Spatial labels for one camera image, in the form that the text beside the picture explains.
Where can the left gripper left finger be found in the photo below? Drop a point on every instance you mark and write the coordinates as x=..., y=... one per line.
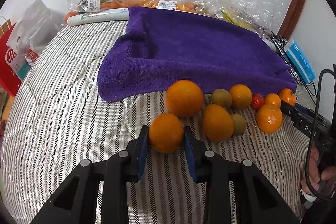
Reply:
x=75, y=200

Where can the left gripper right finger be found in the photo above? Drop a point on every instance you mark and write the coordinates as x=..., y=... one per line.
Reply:
x=236, y=192

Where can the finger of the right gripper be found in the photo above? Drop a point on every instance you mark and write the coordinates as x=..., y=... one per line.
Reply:
x=297, y=113

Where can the orange with stem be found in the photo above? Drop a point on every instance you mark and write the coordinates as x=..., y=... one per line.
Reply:
x=287, y=96

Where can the mandarin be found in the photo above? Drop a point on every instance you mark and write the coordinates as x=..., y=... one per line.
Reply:
x=269, y=118

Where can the lone orange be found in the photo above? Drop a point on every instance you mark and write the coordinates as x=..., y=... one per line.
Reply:
x=166, y=133

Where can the right hand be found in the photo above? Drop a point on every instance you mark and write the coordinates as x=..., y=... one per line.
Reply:
x=315, y=176

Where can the small orange back right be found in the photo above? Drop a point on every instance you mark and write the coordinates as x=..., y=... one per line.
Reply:
x=273, y=99

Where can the small red tomato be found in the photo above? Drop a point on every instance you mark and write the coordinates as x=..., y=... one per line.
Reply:
x=257, y=101

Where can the orange middle back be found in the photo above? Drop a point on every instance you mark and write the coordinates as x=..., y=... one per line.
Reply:
x=241, y=96

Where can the kiwi front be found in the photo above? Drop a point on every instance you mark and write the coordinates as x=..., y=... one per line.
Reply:
x=239, y=124

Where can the kiwi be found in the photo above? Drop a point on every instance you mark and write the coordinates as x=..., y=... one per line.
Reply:
x=222, y=98
x=239, y=124

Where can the blue tissue pack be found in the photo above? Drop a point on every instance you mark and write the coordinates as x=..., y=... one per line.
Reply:
x=300, y=62

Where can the kiwi back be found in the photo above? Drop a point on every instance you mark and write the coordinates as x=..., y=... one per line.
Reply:
x=222, y=98

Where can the orange front left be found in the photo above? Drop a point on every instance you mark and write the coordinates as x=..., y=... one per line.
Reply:
x=218, y=125

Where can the large orange far left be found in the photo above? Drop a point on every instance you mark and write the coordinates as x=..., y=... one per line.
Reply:
x=184, y=98

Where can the red paper shopping bag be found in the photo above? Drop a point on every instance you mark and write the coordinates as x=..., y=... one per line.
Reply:
x=8, y=78

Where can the purple towel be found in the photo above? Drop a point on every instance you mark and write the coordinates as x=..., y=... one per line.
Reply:
x=161, y=47

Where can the plastic bag of mandarins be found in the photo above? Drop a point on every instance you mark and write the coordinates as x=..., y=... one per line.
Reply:
x=93, y=6

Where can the grey plastic bag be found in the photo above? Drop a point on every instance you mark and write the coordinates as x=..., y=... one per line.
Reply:
x=31, y=34

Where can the white rolled paper tube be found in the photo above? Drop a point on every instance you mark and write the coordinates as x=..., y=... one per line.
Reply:
x=103, y=16

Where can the brown wooden door frame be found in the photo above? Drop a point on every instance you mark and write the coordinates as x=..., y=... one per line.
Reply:
x=291, y=18

